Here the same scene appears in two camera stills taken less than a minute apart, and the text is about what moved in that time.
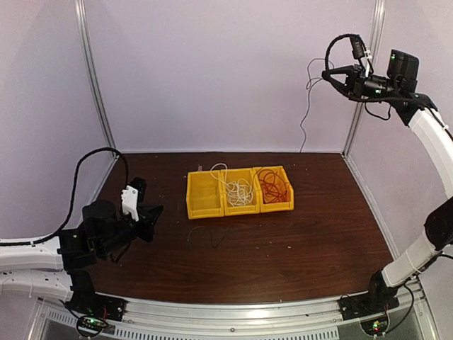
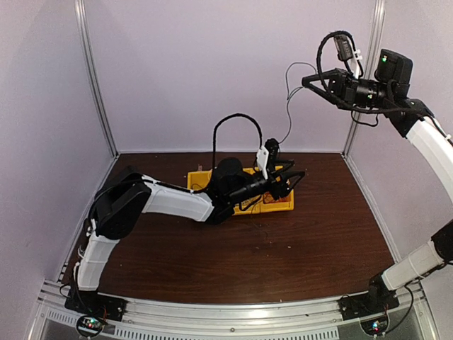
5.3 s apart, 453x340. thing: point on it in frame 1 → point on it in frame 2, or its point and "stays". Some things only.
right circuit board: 375,326 stays
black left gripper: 148,219 → 282,188
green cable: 309,95 → 292,91
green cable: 189,244 → 250,205
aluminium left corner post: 90,70 stays
